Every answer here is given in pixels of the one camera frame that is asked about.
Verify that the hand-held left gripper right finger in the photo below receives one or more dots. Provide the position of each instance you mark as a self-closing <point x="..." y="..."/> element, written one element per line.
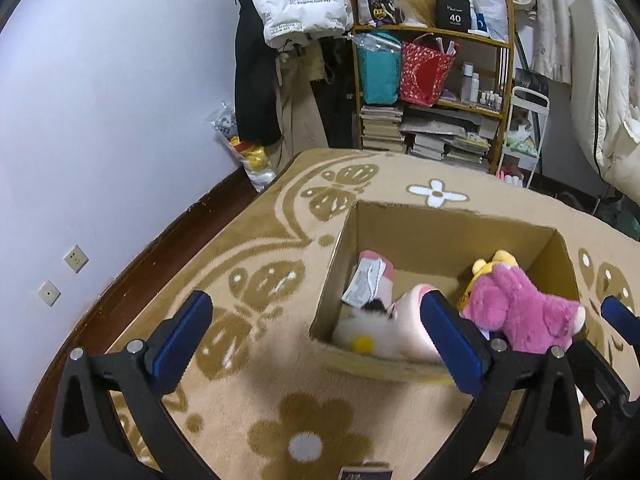
<point x="450" y="340"/>

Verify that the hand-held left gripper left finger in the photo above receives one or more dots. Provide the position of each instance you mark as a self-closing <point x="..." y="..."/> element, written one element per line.
<point x="180" y="340"/>

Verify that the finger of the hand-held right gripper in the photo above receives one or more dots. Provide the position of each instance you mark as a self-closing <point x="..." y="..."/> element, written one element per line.
<point x="619" y="316"/>
<point x="597" y="375"/>

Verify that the pink swirl lollipop plush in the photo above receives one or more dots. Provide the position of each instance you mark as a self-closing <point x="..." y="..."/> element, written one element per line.
<point x="410" y="320"/>

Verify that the pink plush bear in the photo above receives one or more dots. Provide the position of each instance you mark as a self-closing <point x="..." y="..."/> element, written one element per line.
<point x="520" y="310"/>

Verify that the yellow plush toy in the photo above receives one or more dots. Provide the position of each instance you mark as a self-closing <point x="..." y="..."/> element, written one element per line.
<point x="492" y="262"/>

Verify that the white fluffy plush toy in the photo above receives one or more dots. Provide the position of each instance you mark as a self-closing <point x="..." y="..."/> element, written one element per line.
<point x="360" y="330"/>

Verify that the pink packaged towel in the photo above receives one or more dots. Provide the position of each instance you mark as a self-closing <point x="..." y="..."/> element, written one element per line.
<point x="370" y="280"/>

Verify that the cardboard box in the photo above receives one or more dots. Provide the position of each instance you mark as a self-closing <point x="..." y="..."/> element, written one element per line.
<point x="400" y="240"/>

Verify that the green soft item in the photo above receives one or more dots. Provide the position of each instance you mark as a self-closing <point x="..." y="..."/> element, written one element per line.
<point x="521" y="141"/>

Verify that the teal object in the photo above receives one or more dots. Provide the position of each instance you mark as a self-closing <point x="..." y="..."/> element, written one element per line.
<point x="629" y="222"/>

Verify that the beige patterned rug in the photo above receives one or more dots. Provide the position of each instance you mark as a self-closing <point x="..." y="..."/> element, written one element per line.
<point x="280" y="375"/>

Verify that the black packet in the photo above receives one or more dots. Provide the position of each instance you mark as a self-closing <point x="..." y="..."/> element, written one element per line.
<point x="365" y="474"/>

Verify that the pink items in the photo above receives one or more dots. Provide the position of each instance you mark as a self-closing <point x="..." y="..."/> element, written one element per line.
<point x="510" y="177"/>

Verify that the plastic bag with yellow toys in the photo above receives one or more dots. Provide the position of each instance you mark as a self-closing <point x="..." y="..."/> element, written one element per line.
<point x="255" y="165"/>

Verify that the cat plush toy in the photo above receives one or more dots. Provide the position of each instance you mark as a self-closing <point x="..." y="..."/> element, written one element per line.
<point x="521" y="120"/>

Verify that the pile of books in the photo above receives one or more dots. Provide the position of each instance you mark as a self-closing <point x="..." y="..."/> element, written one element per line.
<point x="380" y="130"/>

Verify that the cream puffer coat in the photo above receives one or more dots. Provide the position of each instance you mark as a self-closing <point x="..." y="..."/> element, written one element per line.
<point x="610" y="85"/>

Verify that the white cart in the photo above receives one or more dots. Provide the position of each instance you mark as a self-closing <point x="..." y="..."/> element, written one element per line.
<point x="530" y="97"/>

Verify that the row of small bottles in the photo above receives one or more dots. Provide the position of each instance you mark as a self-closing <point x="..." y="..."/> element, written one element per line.
<point x="490" y="100"/>

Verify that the beige garment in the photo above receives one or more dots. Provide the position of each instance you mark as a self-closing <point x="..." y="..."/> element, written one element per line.
<point x="300" y="120"/>

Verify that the white bottle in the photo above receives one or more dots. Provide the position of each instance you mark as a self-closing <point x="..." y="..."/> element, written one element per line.
<point x="475" y="87"/>
<point x="466" y="82"/>

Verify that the black hanging garment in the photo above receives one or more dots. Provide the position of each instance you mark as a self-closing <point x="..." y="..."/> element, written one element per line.
<point x="340" y="110"/>

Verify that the red gift bag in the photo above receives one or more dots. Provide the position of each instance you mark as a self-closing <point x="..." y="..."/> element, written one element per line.
<point x="425" y="80"/>

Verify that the black coat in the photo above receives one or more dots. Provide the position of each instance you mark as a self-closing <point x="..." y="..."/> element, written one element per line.
<point x="255" y="85"/>

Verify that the teal bag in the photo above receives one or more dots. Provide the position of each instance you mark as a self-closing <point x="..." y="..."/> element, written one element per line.
<point x="380" y="80"/>

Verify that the wooden shelf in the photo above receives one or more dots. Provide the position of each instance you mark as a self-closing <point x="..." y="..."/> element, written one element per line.
<point x="465" y="39"/>

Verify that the black box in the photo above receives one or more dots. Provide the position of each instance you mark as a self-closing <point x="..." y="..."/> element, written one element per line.
<point x="452" y="15"/>

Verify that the white plastic bag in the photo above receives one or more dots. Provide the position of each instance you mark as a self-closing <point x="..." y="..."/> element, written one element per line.
<point x="490" y="5"/>

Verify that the white puffer jacket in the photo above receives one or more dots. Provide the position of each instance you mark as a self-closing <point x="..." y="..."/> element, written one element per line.
<point x="300" y="5"/>

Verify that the wall socket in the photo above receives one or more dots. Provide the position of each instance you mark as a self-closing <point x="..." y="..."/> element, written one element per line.
<point x="50" y="293"/>
<point x="76" y="258"/>

